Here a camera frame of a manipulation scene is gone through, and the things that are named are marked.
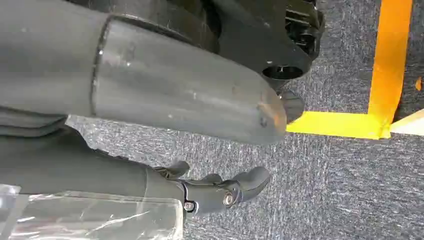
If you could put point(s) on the black robot leg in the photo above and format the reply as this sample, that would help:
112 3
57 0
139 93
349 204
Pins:
251 36

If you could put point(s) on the ribbed grey right arm sleeve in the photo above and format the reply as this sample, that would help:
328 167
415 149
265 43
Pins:
30 124

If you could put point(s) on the clear plastic film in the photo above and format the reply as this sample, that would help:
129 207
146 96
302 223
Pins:
99 218

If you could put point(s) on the yellow floor tape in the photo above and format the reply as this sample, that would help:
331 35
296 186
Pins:
387 66

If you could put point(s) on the pale board edge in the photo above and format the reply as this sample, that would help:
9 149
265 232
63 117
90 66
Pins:
410 126

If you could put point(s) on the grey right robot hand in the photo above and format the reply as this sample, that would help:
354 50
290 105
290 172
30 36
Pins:
172 86

